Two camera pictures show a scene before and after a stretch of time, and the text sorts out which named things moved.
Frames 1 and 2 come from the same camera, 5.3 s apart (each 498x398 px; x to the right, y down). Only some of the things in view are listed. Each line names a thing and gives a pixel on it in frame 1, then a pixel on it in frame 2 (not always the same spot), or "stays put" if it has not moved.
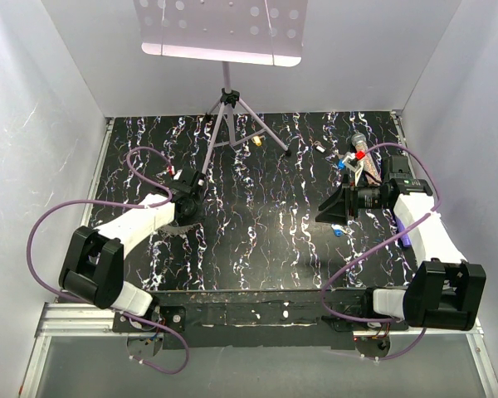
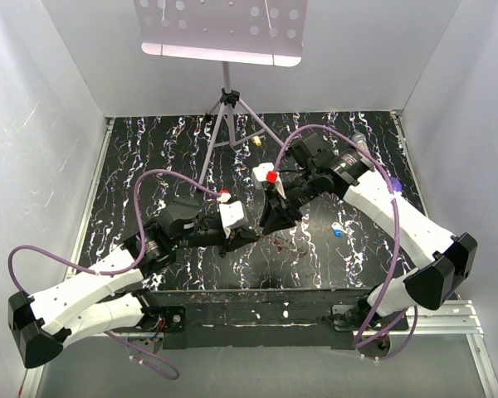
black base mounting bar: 274,319 stays put
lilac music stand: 270,32 stays put
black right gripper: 334,209 to 277,215
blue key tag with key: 338,230 stays put
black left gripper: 191,219 to 238,237
